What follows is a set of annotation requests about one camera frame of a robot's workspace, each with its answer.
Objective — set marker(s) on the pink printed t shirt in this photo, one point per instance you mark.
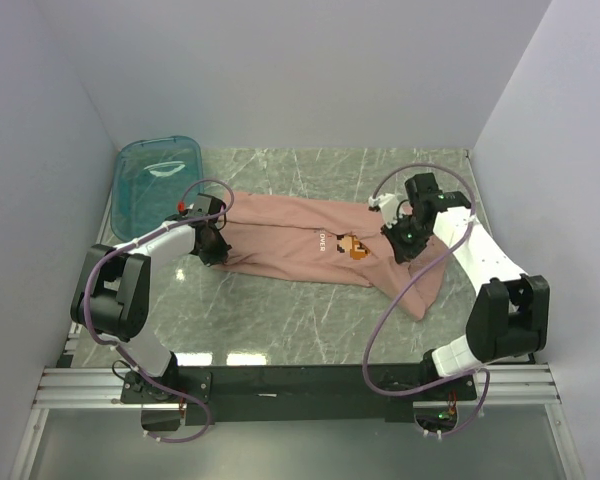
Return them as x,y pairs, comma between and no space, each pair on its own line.
321,241

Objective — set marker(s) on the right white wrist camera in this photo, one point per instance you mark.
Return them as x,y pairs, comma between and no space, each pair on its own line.
389,206

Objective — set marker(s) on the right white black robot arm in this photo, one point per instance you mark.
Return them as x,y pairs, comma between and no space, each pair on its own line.
510,314

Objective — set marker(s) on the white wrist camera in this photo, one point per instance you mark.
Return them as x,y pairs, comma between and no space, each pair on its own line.
185,207
389,206

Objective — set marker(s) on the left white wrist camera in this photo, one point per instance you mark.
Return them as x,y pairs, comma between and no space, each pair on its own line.
185,207

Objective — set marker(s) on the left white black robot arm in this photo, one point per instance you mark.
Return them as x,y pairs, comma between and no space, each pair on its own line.
112,296

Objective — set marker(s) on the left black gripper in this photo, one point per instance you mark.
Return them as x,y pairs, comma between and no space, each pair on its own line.
220,255

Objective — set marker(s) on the aluminium extrusion rail frame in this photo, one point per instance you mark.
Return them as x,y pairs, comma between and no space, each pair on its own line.
78,429

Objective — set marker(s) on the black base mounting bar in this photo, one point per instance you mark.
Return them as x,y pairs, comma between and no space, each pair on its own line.
298,393

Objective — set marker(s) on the teal transparent plastic bin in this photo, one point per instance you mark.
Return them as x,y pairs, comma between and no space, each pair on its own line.
150,177

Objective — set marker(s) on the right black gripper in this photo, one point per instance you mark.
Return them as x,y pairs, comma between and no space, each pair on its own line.
402,252

